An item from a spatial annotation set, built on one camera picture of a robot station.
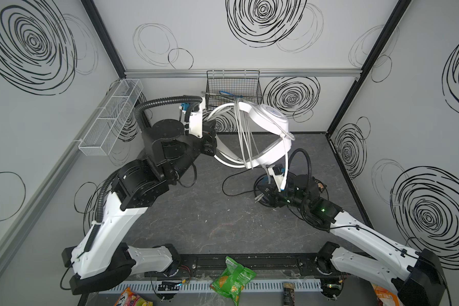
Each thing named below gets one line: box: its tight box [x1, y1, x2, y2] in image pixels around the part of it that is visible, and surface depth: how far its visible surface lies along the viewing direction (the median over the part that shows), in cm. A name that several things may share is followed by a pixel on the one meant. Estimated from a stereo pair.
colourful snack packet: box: [113, 286, 154, 306], surface depth 65 cm
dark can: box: [283, 282, 296, 306], surface depth 67 cm
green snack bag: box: [209, 255, 257, 306], surface depth 68 cm
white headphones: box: [207, 102, 296, 192], surface depth 42 cm
